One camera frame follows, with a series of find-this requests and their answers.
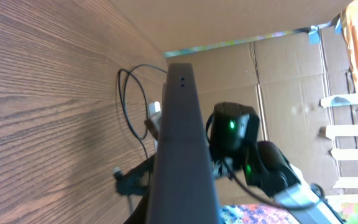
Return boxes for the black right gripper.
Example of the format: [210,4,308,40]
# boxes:
[115,156,155,196]

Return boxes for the Samsung Galaxy smartphone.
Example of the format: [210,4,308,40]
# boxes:
[146,63,222,224]

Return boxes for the black charging cable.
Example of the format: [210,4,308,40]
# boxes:
[112,63,169,212]

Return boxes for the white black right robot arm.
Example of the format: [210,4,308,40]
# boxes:
[114,102,342,223]

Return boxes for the white charger plug adapter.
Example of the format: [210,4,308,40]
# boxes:
[144,111,162,141]

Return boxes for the white power strip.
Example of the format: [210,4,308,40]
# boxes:
[148,101,161,115]

